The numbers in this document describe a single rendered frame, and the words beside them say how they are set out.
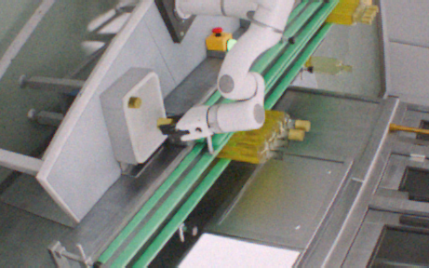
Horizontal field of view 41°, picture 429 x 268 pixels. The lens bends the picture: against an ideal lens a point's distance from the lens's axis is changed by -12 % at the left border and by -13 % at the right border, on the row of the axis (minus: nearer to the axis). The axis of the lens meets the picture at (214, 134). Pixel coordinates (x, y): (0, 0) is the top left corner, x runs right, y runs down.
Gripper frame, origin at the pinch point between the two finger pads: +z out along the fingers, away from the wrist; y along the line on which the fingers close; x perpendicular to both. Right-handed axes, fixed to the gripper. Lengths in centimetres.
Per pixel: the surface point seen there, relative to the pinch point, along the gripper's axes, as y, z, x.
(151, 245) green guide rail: -24.0, 5.2, -23.8
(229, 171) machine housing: 29.3, 12.3, -36.8
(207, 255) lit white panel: -14.7, -3.1, -35.8
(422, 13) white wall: 604, 76, -211
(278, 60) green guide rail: 71, 2, -18
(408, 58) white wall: 602, 118, -273
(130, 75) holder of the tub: 5.3, 10.4, 14.8
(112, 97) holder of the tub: -6.7, 8.9, 14.7
